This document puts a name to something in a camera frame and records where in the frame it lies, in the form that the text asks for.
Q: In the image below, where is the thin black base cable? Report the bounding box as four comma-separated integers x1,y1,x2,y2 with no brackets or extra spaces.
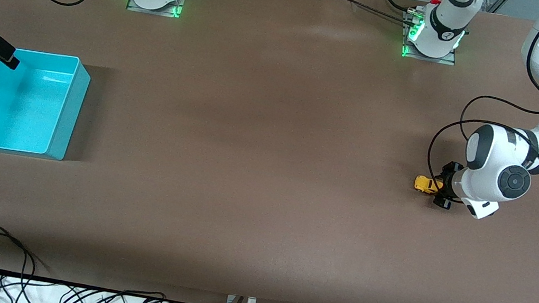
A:
330,0,414,24

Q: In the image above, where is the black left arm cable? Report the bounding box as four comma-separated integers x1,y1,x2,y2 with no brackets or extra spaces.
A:
422,0,539,209

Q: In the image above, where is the teal plastic bin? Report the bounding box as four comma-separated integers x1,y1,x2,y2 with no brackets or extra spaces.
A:
0,45,94,164

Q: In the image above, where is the thick black base cable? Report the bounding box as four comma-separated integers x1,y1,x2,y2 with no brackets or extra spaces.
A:
370,0,416,14

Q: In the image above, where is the yellow beetle toy car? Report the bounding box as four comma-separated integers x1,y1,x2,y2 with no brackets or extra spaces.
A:
413,175,445,197

